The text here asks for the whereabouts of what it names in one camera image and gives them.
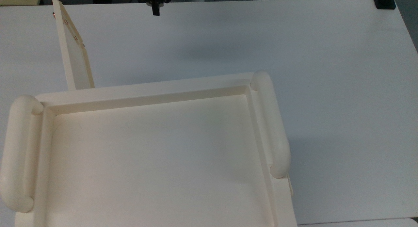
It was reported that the cream cabinet door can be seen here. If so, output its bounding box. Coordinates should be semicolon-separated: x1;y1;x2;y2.
52;0;95;91

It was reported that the black table clamp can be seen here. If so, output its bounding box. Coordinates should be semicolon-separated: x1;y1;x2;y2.
372;0;398;10

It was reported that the cream tray with handles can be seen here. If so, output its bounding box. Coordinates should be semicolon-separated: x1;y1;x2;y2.
14;72;298;227

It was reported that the cream rounded cabinet rail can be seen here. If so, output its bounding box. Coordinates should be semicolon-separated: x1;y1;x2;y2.
0;95;44;214

